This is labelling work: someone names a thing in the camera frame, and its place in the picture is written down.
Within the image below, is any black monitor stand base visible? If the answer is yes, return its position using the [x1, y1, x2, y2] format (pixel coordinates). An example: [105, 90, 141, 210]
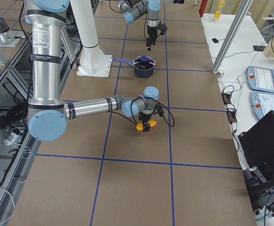
[243, 167, 274, 217]

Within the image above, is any yellow cup on table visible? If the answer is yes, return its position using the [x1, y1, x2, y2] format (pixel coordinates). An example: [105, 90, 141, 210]
[215, 11, 221, 20]

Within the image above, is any teach pendant tablet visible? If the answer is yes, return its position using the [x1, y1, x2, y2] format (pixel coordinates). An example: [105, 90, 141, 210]
[250, 91, 274, 120]
[245, 66, 274, 93]

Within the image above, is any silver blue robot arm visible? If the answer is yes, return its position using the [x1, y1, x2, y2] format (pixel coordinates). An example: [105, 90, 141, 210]
[117, 0, 167, 51]
[25, 0, 162, 142]

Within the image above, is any black phone on table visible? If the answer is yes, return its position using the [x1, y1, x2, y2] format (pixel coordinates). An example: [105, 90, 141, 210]
[212, 38, 219, 43]

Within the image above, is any yellow toy corn cob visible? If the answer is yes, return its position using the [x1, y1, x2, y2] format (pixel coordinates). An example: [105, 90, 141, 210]
[136, 120, 157, 131]

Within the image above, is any dark blue saucepan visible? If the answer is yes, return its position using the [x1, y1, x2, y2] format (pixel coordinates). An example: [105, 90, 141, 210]
[112, 55, 156, 78]

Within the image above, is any black orange adapter box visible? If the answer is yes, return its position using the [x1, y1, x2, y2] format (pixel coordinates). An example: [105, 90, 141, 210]
[221, 92, 232, 105]

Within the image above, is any black power brick floor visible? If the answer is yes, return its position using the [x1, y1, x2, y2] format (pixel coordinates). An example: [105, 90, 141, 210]
[0, 115, 9, 129]

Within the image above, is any black laptop computer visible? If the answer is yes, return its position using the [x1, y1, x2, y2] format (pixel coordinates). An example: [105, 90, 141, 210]
[238, 110, 274, 174]

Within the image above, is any upper teach pendant tablet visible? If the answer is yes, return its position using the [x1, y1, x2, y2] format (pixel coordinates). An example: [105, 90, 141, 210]
[245, 66, 274, 93]

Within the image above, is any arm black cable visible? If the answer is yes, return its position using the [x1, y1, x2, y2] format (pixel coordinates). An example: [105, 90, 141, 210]
[110, 95, 175, 128]
[109, 0, 151, 42]

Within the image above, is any glass pot lid blue knob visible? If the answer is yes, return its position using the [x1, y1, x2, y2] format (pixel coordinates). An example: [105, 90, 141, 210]
[133, 55, 156, 69]

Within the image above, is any aluminium frame post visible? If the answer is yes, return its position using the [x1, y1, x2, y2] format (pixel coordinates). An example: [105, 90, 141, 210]
[211, 0, 253, 78]

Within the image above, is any lower teach pendant tablet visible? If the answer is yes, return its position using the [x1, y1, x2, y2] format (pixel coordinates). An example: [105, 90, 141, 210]
[250, 91, 274, 120]

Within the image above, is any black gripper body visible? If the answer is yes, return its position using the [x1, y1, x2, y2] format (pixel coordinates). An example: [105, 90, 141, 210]
[146, 22, 167, 40]
[138, 105, 163, 123]

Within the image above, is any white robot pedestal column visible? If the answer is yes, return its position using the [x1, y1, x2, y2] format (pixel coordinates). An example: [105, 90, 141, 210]
[70, 0, 112, 78]

